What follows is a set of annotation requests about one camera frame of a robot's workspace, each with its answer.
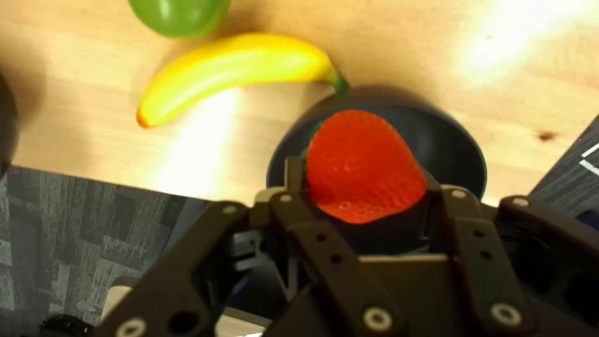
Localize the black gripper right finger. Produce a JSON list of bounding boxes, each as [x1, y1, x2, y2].
[[427, 175, 599, 337]]

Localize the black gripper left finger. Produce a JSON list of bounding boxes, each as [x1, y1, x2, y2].
[[102, 155, 405, 337]]

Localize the red toy strawberry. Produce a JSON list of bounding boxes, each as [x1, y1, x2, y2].
[[304, 108, 431, 226]]

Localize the yellow toy banana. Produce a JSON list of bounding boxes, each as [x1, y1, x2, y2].
[[135, 31, 351, 130]]

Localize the green toy pear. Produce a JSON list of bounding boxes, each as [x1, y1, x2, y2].
[[128, 0, 233, 39]]

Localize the small black bowl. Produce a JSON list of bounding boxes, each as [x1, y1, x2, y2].
[[266, 84, 489, 258]]

